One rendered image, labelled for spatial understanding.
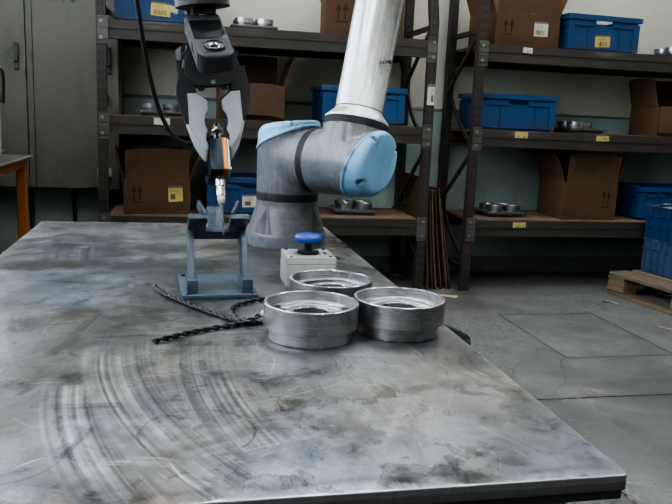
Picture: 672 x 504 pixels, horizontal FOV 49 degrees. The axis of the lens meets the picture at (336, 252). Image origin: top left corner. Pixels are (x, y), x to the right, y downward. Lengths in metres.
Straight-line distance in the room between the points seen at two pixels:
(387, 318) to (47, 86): 3.97
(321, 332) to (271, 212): 0.61
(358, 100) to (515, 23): 3.51
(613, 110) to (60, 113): 3.70
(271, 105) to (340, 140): 3.06
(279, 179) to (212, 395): 0.74
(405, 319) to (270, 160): 0.62
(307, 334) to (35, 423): 0.29
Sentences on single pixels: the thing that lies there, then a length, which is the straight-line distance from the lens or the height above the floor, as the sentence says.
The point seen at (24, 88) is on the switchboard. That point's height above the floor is 1.12.
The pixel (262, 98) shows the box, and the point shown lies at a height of 1.12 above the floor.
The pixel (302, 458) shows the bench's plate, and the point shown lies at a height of 0.80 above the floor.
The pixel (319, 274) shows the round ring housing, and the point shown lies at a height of 0.83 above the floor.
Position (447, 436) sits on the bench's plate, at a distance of 0.60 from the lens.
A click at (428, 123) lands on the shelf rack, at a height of 1.02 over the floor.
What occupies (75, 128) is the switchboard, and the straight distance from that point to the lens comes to 4.63.
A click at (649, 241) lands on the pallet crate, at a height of 0.35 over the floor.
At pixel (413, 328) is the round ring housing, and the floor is 0.82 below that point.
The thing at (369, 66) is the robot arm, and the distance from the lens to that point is 1.32.
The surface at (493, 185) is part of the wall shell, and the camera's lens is 5.30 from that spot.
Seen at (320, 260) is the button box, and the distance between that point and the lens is 1.05.
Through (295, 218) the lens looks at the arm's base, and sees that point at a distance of 1.35.
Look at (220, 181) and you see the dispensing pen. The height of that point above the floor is 0.95.
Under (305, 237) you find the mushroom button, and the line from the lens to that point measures 1.06.
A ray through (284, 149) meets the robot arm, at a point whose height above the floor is 0.98.
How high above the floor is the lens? 1.04
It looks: 10 degrees down
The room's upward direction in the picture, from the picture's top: 2 degrees clockwise
